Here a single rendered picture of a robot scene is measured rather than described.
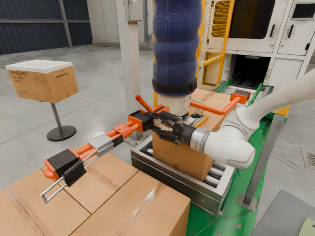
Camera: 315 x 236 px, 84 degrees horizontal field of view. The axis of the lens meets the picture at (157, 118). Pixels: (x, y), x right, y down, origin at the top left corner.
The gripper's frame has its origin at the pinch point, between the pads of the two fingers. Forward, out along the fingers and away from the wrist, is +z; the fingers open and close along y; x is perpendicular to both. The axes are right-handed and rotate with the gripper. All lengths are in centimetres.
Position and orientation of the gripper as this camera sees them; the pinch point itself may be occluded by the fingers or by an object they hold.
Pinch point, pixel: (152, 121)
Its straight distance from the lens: 78.0
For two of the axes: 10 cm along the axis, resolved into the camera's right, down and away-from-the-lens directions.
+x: 5.7, -4.0, 7.2
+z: -8.2, -3.0, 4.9
